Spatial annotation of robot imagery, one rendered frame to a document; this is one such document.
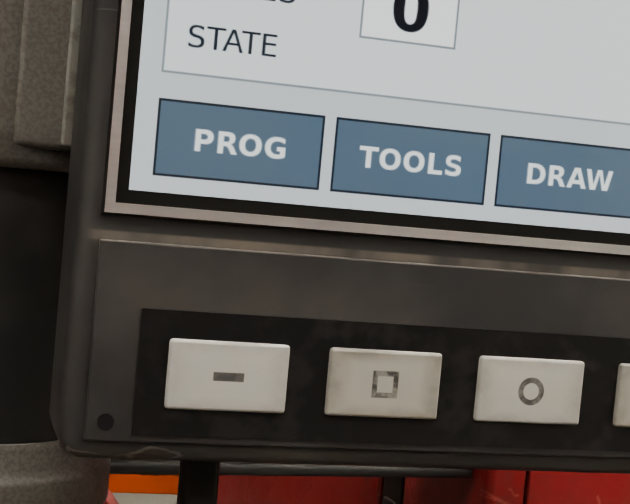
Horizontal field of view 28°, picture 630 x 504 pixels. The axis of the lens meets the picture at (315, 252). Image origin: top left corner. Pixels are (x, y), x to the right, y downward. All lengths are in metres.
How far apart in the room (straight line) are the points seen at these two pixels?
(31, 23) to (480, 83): 0.17
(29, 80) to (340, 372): 0.17
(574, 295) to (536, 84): 0.07
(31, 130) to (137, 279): 0.12
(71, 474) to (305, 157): 0.19
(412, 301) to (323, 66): 0.08
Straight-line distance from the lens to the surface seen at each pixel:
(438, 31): 0.40
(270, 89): 0.38
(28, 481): 0.50
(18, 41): 0.48
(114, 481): 2.76
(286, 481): 1.25
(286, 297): 0.38
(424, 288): 0.40
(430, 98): 0.40
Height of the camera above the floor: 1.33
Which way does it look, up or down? 3 degrees down
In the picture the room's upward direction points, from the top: 5 degrees clockwise
